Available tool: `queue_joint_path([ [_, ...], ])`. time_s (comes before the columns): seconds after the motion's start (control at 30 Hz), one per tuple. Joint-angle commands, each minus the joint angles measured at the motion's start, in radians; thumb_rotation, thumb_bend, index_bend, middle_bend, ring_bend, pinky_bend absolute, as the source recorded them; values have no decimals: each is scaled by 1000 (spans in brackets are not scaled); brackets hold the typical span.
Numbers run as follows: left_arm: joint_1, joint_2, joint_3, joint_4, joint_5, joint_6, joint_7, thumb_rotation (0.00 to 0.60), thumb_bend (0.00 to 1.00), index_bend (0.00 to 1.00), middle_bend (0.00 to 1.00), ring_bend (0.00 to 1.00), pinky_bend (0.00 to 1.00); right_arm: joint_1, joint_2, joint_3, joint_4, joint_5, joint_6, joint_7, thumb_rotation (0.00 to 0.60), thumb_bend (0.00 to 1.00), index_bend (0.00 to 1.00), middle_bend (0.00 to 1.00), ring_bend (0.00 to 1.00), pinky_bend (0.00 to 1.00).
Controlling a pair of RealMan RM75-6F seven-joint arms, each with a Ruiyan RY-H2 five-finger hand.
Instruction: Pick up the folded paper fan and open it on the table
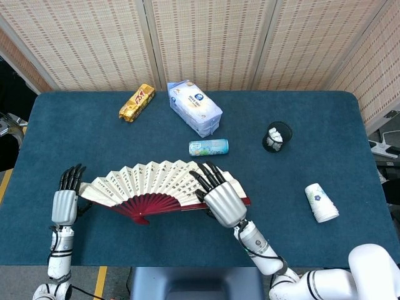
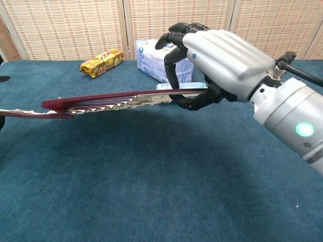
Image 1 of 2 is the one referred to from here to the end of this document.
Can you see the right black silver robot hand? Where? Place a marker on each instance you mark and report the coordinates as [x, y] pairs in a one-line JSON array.
[[223, 203]]

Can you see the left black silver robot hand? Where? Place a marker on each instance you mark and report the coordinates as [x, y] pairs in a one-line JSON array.
[[64, 206]]

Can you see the red ribbed calligraphy folding fan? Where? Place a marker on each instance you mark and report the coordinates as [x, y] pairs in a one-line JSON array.
[[150, 178]]

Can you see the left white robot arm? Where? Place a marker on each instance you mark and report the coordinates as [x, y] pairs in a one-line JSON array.
[[61, 247]]

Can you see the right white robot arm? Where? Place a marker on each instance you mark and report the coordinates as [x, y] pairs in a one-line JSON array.
[[259, 243]]

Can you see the light blue drink can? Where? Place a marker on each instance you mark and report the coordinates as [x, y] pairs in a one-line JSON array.
[[209, 147]]

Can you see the teal felt table cover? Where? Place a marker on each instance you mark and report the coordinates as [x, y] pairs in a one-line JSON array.
[[281, 175]]

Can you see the black and silver equipment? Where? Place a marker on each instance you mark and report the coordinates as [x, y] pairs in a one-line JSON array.
[[9, 153]]

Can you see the grey robot torso block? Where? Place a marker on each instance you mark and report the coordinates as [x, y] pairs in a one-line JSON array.
[[197, 281]]

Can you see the crumpled white paper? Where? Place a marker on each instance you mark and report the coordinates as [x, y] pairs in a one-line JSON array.
[[275, 136]]

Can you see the black mesh pen holder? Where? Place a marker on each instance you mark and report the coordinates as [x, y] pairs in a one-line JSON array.
[[288, 132]]

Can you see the stack of white paper cups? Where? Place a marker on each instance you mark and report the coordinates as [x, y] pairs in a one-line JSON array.
[[322, 203]]

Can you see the pale blue tissue pack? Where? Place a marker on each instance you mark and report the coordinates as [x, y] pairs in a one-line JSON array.
[[193, 106]]

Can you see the yellow biscuit pack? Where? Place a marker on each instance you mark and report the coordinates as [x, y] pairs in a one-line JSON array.
[[137, 101]]

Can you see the woven bamboo folding screen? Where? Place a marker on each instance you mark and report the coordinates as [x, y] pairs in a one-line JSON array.
[[93, 47]]

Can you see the white power strip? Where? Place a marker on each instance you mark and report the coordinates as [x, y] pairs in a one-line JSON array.
[[382, 149]]

